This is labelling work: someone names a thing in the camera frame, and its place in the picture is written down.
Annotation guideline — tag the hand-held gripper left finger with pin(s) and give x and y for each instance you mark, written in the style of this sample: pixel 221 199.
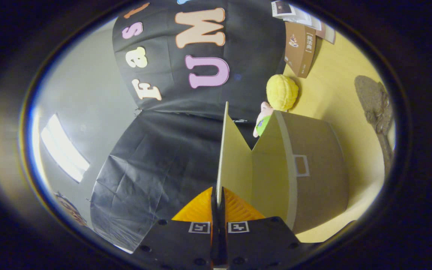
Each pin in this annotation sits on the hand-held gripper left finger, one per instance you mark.
pixel 178 243

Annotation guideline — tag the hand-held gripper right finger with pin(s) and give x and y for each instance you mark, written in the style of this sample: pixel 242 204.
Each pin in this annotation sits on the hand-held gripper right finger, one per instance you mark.
pixel 261 243

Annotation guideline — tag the brown cardboard storage box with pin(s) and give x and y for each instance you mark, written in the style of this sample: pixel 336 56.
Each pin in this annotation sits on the brown cardboard storage box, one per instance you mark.
pixel 313 180

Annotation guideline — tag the brown fuzzy shoe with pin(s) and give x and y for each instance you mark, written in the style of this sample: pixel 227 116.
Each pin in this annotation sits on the brown fuzzy shoe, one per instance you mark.
pixel 373 97

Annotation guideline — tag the black backdrop cloth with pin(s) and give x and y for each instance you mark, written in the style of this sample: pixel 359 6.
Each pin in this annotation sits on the black backdrop cloth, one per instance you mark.
pixel 163 157

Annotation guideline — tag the ceiling light panel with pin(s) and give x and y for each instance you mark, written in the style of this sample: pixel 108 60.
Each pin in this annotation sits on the ceiling light panel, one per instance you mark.
pixel 64 148

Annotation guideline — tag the yellow plush toy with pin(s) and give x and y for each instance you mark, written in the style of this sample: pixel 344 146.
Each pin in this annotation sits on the yellow plush toy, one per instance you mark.
pixel 281 92

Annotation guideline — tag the brown book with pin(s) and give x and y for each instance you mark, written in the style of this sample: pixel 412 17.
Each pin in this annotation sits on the brown book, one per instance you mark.
pixel 300 48

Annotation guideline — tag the pinkish book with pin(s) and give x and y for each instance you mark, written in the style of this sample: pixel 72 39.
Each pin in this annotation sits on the pinkish book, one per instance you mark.
pixel 327 33

